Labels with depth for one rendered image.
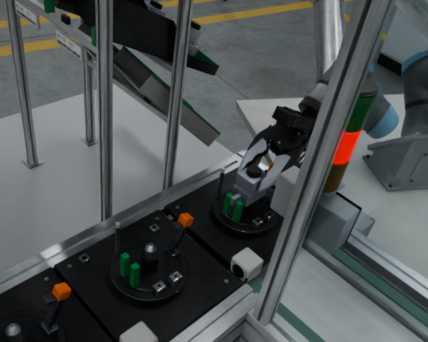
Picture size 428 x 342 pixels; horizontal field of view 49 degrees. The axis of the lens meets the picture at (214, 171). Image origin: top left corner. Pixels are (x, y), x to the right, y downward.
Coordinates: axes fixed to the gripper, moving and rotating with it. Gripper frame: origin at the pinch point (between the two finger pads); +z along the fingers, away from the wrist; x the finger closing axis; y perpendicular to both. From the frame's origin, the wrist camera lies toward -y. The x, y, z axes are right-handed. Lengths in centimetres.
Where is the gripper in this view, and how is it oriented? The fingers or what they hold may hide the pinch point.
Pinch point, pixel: (251, 177)
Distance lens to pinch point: 93.6
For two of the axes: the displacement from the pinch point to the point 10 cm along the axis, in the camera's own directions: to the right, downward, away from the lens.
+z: -6.6, 7.4, -1.3
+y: 2.9, 4.1, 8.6
